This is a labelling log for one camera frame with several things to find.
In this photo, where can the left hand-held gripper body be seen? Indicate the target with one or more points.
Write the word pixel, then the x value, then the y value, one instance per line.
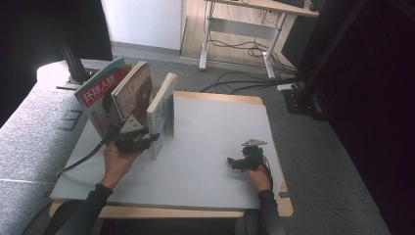
pixel 130 140

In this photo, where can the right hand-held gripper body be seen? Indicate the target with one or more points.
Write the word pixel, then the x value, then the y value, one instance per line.
pixel 253 156

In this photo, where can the white book with blue picture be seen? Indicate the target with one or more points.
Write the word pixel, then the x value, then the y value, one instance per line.
pixel 155 114

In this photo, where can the red-brown cover magazine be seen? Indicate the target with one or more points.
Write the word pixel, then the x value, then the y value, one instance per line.
pixel 137 94

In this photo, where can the portrait cover magazine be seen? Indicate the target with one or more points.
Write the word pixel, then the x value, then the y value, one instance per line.
pixel 98 91

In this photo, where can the person's right hand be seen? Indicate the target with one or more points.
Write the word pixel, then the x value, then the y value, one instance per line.
pixel 261 181

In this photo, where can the person's left hand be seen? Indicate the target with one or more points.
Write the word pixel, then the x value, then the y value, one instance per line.
pixel 115 166

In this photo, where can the grey tape piece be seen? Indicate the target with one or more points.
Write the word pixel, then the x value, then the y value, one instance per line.
pixel 287 195

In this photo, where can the white power strip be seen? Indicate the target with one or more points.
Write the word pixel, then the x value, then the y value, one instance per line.
pixel 287 87

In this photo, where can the black slanted metal stand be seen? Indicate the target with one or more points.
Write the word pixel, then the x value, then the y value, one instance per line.
pixel 313 78

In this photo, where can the grey fabric bench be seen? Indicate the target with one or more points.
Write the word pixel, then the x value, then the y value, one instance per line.
pixel 29 140

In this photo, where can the black computer case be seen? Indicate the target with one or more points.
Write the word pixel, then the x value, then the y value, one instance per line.
pixel 295 42

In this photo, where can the dark curtain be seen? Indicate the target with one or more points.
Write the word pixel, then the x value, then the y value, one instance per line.
pixel 26 32

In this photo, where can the black metal stand with base plate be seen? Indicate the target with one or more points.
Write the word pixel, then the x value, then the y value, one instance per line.
pixel 76 70

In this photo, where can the white desk frame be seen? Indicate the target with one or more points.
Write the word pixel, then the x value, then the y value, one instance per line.
pixel 241 27

